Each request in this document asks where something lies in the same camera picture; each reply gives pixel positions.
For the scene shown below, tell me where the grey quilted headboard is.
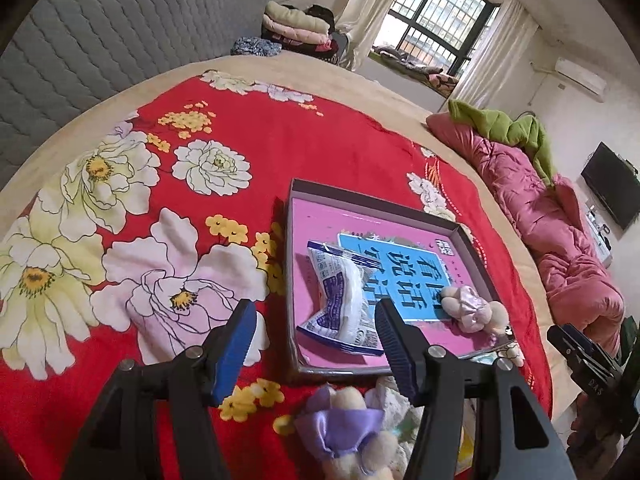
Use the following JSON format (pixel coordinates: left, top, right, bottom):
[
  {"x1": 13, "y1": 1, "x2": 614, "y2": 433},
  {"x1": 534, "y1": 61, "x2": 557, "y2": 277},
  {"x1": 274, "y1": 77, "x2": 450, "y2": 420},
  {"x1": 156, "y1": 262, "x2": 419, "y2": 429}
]
[{"x1": 0, "y1": 0, "x2": 273, "y2": 188}]

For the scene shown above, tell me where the windowsill bedding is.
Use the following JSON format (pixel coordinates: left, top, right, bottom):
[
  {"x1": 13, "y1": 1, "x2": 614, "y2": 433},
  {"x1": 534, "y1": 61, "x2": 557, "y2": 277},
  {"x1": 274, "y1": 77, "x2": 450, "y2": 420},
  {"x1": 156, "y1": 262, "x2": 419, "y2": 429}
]
[{"x1": 372, "y1": 45, "x2": 461, "y2": 93}]

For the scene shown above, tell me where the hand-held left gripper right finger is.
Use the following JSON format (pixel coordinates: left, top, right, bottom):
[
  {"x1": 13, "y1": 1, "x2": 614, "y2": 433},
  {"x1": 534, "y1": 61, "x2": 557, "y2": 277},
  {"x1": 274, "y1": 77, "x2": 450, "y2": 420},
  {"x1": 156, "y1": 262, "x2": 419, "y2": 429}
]
[{"x1": 374, "y1": 298, "x2": 576, "y2": 480}]

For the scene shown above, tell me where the red patterned folded blanket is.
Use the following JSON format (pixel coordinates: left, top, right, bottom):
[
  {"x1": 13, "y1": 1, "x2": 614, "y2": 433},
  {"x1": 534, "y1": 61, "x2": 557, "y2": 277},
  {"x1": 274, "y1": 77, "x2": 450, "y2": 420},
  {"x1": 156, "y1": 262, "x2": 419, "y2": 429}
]
[{"x1": 295, "y1": 39, "x2": 342, "y2": 57}]

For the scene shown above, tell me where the white blue plastic packet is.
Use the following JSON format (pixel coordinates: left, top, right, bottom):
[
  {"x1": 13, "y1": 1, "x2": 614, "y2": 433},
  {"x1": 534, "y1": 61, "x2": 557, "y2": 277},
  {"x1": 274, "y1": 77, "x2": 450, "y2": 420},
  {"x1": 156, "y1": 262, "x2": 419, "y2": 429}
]
[{"x1": 296, "y1": 241, "x2": 386, "y2": 357}]

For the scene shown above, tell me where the pink quilt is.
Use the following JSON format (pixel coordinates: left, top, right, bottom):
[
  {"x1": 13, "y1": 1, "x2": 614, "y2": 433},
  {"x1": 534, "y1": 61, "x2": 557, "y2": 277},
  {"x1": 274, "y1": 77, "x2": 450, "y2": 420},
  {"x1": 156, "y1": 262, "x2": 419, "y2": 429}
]
[{"x1": 426, "y1": 112, "x2": 626, "y2": 356}]

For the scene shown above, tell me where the cream curtain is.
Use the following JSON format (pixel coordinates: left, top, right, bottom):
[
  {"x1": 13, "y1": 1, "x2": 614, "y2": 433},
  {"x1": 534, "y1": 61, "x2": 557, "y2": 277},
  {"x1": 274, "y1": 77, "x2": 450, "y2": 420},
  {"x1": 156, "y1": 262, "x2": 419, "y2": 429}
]
[
  {"x1": 450, "y1": 0, "x2": 538, "y2": 116},
  {"x1": 336, "y1": 0, "x2": 416, "y2": 71}
]

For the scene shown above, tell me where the white television cabinet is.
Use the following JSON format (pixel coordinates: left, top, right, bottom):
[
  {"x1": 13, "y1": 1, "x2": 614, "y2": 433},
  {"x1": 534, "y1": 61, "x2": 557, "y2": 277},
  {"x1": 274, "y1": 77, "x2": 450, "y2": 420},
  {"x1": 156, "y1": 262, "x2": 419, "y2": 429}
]
[{"x1": 585, "y1": 205, "x2": 613, "y2": 268}]

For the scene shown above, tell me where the barred window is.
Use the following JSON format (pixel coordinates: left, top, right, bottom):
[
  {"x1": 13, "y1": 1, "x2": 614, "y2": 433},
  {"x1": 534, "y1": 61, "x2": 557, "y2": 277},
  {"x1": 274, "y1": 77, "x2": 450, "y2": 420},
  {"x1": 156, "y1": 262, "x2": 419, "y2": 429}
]
[{"x1": 387, "y1": 0, "x2": 502, "y2": 78}]

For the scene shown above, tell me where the person's right hand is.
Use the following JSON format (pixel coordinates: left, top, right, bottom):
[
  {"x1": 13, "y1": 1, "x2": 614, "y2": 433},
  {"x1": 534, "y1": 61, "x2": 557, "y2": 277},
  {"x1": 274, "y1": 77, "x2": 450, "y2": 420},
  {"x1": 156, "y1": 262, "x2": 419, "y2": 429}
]
[{"x1": 566, "y1": 392, "x2": 601, "y2": 456}]

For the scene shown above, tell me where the white floral cloth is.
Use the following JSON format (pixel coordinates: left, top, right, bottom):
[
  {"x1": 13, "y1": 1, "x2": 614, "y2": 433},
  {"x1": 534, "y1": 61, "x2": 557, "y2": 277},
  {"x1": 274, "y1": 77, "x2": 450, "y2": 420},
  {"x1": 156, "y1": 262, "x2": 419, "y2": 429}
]
[{"x1": 367, "y1": 375, "x2": 426, "y2": 441}]

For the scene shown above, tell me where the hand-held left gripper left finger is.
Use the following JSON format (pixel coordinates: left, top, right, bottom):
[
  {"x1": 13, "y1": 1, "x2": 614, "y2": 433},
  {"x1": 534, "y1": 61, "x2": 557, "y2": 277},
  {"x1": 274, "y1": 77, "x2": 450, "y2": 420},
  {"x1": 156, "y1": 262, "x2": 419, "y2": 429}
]
[{"x1": 60, "y1": 299, "x2": 258, "y2": 480}]

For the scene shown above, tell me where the black garment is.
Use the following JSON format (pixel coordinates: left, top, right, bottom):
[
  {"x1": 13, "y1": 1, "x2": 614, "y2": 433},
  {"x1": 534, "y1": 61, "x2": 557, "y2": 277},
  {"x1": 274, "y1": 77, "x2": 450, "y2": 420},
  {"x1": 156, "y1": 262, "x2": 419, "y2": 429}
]
[{"x1": 305, "y1": 5, "x2": 336, "y2": 26}]

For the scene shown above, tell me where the shallow grey cardboard box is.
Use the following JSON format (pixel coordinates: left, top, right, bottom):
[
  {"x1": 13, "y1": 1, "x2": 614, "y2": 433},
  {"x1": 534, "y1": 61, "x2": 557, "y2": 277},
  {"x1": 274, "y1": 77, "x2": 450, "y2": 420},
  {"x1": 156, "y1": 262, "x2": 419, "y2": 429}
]
[{"x1": 283, "y1": 178, "x2": 516, "y2": 377}]

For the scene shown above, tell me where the pink satin plush toy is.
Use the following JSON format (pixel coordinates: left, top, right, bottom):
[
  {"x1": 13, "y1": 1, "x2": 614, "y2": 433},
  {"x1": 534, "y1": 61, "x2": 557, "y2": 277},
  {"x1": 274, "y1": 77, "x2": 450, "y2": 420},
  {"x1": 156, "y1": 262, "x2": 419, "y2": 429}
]
[{"x1": 440, "y1": 285, "x2": 511, "y2": 335}]

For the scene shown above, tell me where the black wall television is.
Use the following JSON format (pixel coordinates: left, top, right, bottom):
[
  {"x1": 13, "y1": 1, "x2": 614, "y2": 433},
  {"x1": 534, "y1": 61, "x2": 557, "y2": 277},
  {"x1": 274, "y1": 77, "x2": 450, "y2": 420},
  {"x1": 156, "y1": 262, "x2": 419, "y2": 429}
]
[{"x1": 580, "y1": 142, "x2": 640, "y2": 233}]

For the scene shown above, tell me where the purple satin plush bear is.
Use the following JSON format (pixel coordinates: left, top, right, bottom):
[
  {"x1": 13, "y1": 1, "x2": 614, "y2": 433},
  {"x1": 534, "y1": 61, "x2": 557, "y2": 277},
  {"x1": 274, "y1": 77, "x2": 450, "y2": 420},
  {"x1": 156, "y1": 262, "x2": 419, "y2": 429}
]
[{"x1": 292, "y1": 384, "x2": 401, "y2": 480}]

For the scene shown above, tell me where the beige bed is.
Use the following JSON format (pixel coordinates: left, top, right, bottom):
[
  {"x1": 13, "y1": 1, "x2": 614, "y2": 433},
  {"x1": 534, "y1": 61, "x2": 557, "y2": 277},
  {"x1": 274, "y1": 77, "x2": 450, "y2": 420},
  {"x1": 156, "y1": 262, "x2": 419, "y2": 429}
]
[{"x1": 0, "y1": 52, "x2": 581, "y2": 441}]

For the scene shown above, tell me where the cream folded blanket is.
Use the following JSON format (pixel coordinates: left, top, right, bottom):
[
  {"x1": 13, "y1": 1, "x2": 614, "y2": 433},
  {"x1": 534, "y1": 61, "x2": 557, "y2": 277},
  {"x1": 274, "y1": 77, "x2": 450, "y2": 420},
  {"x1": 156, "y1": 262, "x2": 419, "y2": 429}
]
[{"x1": 265, "y1": 1, "x2": 331, "y2": 33}]

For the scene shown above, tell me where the red floral blanket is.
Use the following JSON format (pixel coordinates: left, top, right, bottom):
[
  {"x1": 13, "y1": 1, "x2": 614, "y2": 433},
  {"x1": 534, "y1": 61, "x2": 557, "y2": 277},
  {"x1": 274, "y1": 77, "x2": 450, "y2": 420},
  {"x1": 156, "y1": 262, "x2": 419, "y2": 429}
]
[{"x1": 0, "y1": 70, "x2": 553, "y2": 480}]

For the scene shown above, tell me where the green blanket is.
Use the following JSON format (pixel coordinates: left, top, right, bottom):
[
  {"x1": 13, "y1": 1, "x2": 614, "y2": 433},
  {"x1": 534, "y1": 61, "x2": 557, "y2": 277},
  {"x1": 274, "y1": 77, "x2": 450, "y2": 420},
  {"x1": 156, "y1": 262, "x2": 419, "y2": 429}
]
[{"x1": 447, "y1": 99, "x2": 556, "y2": 186}]

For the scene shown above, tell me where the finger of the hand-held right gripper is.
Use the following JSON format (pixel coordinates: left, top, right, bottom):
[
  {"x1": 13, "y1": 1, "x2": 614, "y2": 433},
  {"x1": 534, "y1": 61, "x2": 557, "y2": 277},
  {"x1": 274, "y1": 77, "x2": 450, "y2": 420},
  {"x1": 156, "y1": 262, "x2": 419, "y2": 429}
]
[{"x1": 546, "y1": 323, "x2": 626, "y2": 386}]

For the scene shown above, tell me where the dark floral cloth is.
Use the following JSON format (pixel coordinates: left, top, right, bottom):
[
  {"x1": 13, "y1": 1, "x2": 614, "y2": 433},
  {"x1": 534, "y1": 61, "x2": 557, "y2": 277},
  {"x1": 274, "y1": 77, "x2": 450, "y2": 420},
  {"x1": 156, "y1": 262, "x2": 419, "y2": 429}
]
[{"x1": 231, "y1": 36, "x2": 283, "y2": 58}]

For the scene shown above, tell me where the white air conditioner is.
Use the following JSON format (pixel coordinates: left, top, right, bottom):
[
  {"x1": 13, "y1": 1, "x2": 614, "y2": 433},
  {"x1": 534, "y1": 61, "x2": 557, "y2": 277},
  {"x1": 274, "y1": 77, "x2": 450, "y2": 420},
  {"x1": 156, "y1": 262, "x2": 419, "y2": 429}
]
[{"x1": 554, "y1": 57, "x2": 607, "y2": 97}]

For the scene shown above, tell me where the pink folded blanket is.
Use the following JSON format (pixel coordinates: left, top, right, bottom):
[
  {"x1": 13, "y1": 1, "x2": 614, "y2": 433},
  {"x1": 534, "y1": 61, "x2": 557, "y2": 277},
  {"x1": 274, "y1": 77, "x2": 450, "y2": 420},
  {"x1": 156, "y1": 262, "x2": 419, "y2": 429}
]
[{"x1": 262, "y1": 17, "x2": 331, "y2": 47}]

